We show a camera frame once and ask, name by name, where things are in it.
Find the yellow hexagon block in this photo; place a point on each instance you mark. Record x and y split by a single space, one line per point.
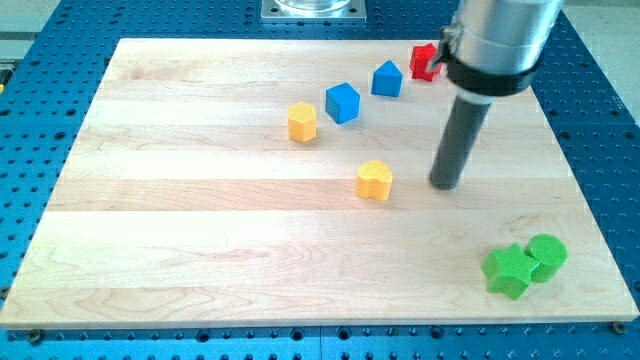
302 121

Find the blue cube block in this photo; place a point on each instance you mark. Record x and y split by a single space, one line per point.
342 103

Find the green star block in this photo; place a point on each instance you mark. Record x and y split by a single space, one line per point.
509 271

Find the light wooden board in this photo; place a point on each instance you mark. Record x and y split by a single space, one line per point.
184 203

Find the blue pentagon block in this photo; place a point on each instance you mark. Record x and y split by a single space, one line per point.
387 80

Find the yellow heart block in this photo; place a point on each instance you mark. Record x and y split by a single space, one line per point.
374 180

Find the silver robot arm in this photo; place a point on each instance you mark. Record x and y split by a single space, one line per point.
492 48

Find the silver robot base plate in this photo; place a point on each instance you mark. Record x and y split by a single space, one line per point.
281 11

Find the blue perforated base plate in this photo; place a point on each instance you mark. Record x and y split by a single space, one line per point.
49 92

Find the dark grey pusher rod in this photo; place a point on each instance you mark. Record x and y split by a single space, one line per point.
463 125

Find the green cylinder block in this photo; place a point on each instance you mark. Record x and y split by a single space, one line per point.
550 253

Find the red block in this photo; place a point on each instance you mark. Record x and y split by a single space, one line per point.
421 56

